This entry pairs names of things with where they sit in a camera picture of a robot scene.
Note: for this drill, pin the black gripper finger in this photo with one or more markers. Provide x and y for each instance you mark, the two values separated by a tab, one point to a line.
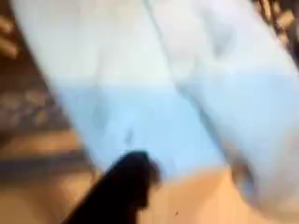
121	193

